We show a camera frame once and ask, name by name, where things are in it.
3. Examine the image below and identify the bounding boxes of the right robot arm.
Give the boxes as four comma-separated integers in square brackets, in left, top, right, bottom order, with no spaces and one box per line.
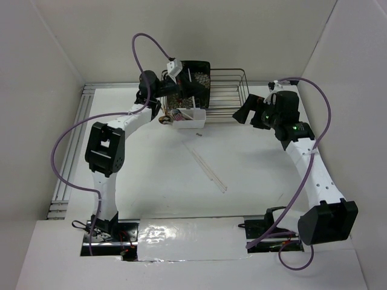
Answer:
[233,91,359,248]

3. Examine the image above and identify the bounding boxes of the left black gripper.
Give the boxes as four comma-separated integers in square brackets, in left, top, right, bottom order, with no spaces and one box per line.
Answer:
[153,70,206,101]

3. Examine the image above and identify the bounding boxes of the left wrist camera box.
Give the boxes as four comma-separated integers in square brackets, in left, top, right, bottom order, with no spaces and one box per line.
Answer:
[167,59,183,84]

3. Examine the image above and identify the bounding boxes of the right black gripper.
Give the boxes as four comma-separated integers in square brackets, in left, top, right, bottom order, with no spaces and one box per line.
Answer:
[233,93,282,130]

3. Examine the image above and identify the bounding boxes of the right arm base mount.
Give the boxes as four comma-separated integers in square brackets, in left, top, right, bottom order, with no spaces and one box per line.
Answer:
[237,205,305,253]

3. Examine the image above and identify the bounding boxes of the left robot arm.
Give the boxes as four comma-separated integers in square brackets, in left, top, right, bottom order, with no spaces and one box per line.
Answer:
[85,68,210,241]

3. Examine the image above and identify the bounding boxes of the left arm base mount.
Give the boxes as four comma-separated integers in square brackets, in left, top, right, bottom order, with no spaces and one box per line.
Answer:
[71,220,139,262]

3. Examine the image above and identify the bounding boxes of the black floral plate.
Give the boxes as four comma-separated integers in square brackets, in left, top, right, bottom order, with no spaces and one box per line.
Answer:
[181,60,211,75]
[166,72,210,110]

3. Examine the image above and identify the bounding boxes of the front black floral plate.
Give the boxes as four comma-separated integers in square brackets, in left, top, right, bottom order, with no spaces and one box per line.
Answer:
[166,72,210,110]

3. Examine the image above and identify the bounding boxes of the white cutlery caddy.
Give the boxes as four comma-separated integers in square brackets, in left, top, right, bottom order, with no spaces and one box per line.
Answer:
[172,108,206,129]

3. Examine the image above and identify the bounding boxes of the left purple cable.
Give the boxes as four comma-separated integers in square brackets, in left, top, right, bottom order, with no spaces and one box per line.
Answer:
[50,33,173,212]

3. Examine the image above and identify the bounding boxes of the grey wire dish rack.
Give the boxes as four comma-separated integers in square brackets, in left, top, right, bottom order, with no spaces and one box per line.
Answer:
[163,68,249,124]

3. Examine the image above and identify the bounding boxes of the rear black floral plate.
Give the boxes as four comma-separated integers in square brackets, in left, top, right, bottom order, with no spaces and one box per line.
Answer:
[181,60,211,75]

